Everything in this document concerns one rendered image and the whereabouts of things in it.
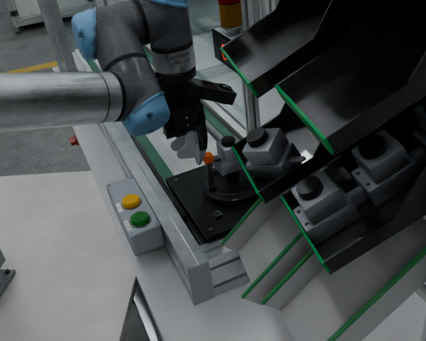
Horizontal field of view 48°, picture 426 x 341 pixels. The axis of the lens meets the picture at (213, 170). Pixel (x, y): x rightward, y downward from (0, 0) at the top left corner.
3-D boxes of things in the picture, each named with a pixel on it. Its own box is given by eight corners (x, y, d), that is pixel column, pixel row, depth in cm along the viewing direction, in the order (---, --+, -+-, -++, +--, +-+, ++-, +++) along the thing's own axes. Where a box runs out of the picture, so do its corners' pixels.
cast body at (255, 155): (253, 179, 70) (230, 147, 66) (265, 156, 72) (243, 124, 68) (303, 180, 65) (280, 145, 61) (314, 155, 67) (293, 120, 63)
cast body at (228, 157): (222, 176, 101) (218, 148, 97) (213, 166, 104) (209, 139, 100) (257, 164, 103) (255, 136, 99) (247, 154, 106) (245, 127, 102)
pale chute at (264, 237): (262, 306, 77) (241, 298, 74) (238, 251, 87) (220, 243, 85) (386, 176, 68) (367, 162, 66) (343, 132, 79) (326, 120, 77)
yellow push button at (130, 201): (126, 214, 106) (124, 206, 105) (121, 204, 109) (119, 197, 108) (143, 208, 107) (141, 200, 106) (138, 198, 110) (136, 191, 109)
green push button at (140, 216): (134, 232, 101) (132, 224, 99) (129, 221, 104) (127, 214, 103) (153, 225, 102) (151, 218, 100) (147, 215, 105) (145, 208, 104)
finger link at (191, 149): (177, 170, 98) (170, 131, 93) (203, 162, 100) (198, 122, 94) (182, 178, 96) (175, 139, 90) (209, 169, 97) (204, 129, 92)
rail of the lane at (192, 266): (194, 306, 94) (186, 266, 88) (97, 123, 164) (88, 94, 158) (220, 295, 96) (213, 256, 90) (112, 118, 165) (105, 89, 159)
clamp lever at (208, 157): (208, 187, 102) (205, 157, 98) (204, 183, 104) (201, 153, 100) (223, 183, 103) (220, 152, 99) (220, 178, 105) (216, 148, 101)
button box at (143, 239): (134, 257, 102) (128, 235, 98) (111, 204, 118) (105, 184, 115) (166, 245, 104) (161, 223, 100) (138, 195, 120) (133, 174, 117)
